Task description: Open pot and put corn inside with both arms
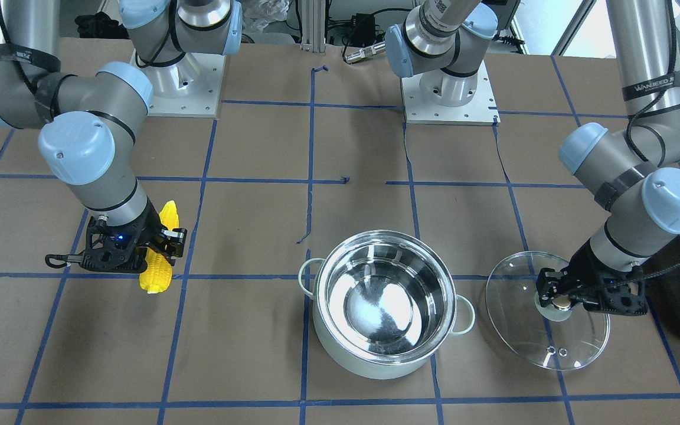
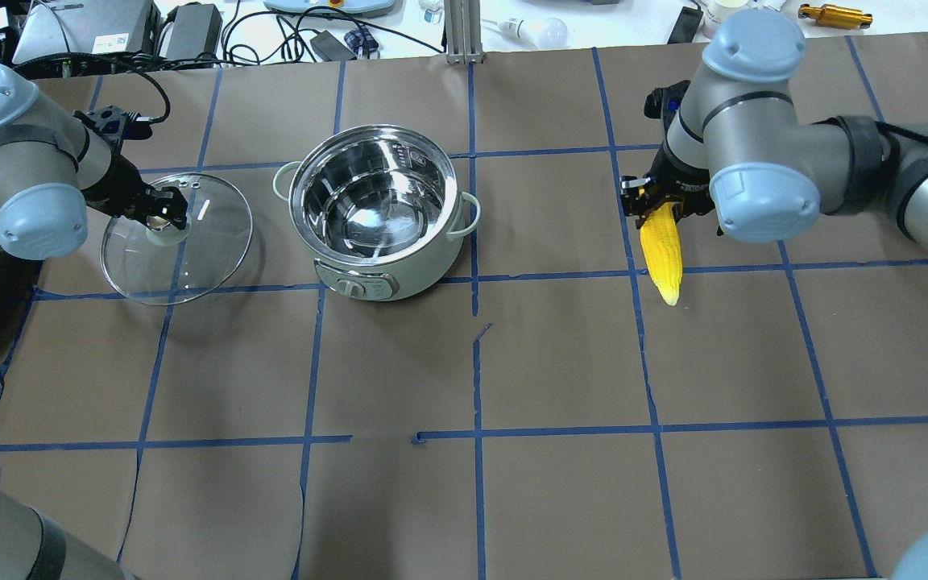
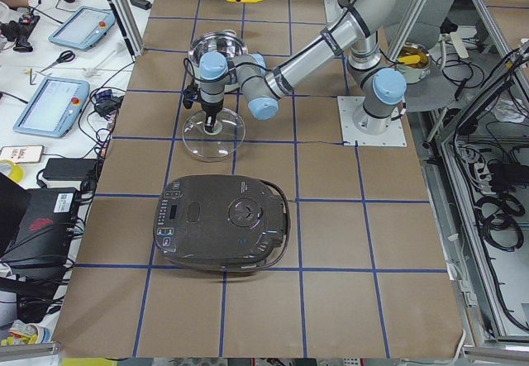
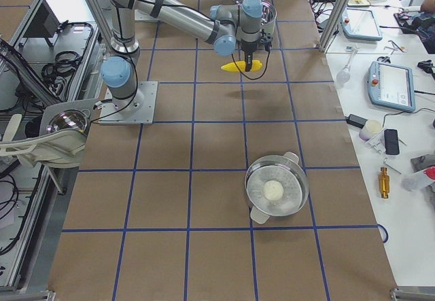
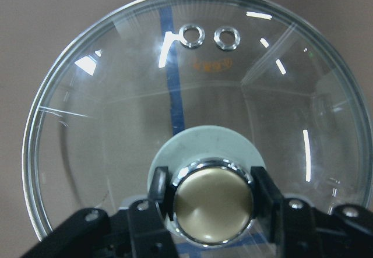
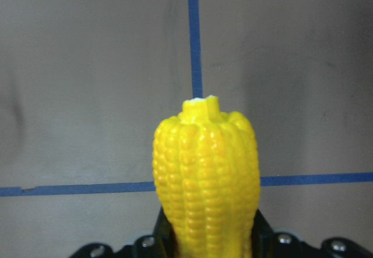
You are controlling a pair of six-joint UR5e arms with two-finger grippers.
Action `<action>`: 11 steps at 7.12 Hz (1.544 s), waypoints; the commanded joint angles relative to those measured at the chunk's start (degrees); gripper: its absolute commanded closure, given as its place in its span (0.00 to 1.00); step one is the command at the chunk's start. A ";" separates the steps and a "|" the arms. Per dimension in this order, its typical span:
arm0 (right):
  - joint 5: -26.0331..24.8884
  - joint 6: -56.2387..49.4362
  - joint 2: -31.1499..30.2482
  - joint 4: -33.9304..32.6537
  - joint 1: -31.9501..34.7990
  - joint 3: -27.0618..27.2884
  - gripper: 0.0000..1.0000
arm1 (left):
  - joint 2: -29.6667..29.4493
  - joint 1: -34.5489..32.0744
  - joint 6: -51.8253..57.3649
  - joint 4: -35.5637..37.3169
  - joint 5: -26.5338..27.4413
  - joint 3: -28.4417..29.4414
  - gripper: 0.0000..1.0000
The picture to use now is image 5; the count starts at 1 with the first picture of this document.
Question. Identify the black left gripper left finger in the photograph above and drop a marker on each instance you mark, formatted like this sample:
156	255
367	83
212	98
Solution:
136	231

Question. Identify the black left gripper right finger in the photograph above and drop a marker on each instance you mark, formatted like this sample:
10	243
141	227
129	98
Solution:
299	230

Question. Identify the glass pot lid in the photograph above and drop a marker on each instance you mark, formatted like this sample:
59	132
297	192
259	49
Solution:
154	69

